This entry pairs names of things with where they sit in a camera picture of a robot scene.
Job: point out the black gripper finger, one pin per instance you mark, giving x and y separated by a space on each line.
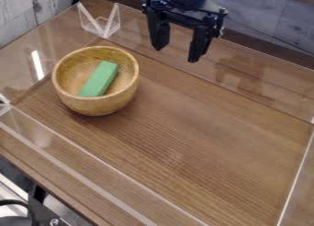
202 38
159 28

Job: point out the clear acrylic tray wall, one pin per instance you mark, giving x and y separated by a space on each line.
169 162

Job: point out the black table leg frame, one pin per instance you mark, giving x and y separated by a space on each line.
46 217

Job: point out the clear acrylic corner bracket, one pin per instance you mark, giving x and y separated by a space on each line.
101 26

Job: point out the green rectangular stick block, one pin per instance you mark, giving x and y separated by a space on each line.
101 79

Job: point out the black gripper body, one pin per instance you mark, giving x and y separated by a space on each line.
196 9

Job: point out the round wooden bowl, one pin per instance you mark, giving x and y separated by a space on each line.
73 71

